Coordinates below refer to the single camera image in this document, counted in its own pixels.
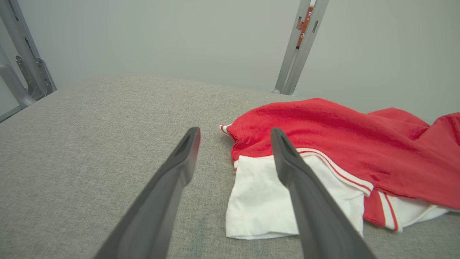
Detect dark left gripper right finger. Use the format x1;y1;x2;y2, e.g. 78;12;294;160
270;127;376;259

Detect grey metal partition post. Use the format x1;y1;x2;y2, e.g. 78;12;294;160
274;0;312;94
282;0;330;96

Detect orange label behind posts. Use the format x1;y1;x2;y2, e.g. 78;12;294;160
296;5;314;49

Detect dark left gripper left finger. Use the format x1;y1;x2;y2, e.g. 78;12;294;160
94;127;201;259

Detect red jersey with number 23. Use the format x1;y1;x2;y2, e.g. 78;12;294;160
220;98;460;240

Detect grey metal bracket upright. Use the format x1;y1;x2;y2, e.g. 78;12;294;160
0;0;57;101

